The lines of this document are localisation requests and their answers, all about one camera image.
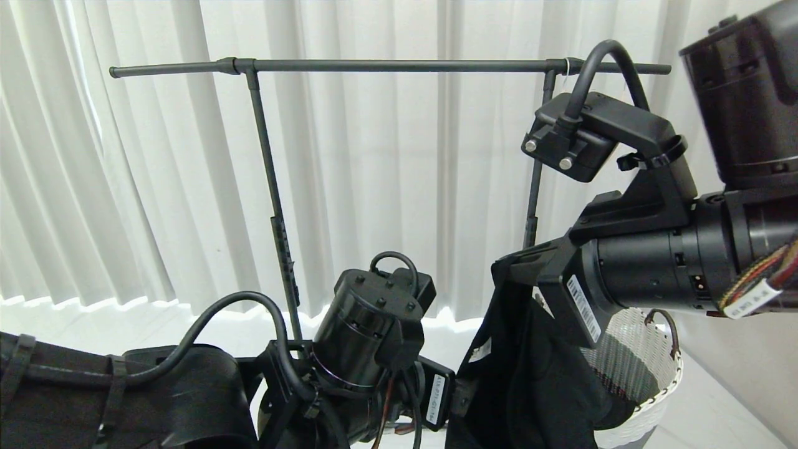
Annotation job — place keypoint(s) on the white curtain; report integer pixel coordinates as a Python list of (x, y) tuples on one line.
[(156, 187)]

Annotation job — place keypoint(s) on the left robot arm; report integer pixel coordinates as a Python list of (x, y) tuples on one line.
[(368, 324)]

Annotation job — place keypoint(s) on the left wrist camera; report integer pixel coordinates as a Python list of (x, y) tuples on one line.
[(424, 287)]

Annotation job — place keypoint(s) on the white laundry basket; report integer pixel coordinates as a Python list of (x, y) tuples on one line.
[(648, 362)]

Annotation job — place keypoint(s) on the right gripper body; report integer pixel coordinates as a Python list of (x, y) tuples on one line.
[(648, 274)]

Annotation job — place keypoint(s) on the black clothes rack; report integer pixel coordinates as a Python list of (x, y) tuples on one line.
[(399, 65)]

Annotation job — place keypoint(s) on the black garment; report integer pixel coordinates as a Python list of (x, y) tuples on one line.
[(530, 374)]

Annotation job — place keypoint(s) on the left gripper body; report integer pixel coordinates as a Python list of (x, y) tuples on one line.
[(439, 399)]

